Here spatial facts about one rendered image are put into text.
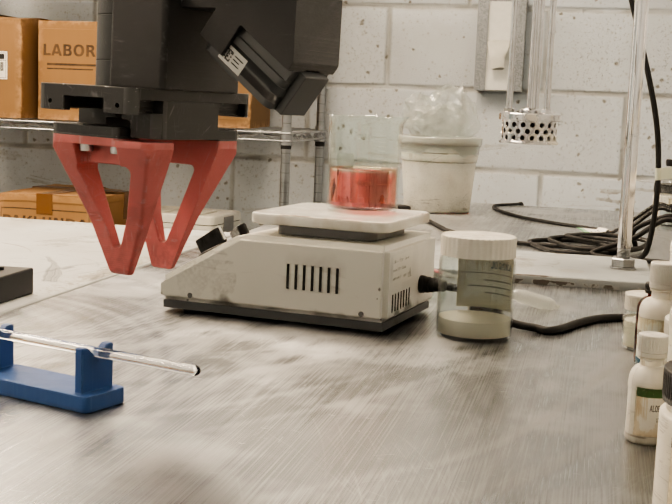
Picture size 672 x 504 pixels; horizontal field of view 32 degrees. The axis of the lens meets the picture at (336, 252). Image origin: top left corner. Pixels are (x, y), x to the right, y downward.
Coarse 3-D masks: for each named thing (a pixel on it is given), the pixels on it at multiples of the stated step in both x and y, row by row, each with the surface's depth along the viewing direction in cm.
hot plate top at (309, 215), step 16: (272, 208) 97; (288, 208) 98; (304, 208) 98; (320, 208) 99; (272, 224) 93; (288, 224) 93; (304, 224) 92; (320, 224) 92; (336, 224) 91; (352, 224) 90; (368, 224) 90; (384, 224) 90; (400, 224) 92; (416, 224) 96
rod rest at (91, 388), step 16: (0, 352) 71; (80, 352) 66; (0, 368) 71; (16, 368) 71; (32, 368) 71; (80, 368) 66; (96, 368) 67; (112, 368) 68; (0, 384) 68; (16, 384) 68; (32, 384) 67; (48, 384) 68; (64, 384) 68; (80, 384) 66; (96, 384) 67; (112, 384) 68; (32, 400) 67; (48, 400) 67; (64, 400) 66; (80, 400) 65; (96, 400) 66; (112, 400) 67
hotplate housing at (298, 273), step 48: (240, 240) 94; (288, 240) 93; (336, 240) 92; (384, 240) 93; (432, 240) 100; (192, 288) 96; (240, 288) 94; (288, 288) 92; (336, 288) 91; (384, 288) 90; (432, 288) 97
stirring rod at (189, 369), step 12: (0, 336) 70; (12, 336) 70; (24, 336) 69; (36, 336) 69; (60, 348) 68; (72, 348) 67; (96, 348) 66; (120, 360) 65; (132, 360) 65; (144, 360) 65; (156, 360) 64; (168, 360) 64; (180, 372) 63; (192, 372) 63
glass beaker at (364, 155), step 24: (336, 120) 95; (360, 120) 94; (384, 120) 94; (336, 144) 96; (360, 144) 94; (384, 144) 95; (336, 168) 96; (360, 168) 95; (384, 168) 95; (336, 192) 96; (360, 192) 95; (384, 192) 95
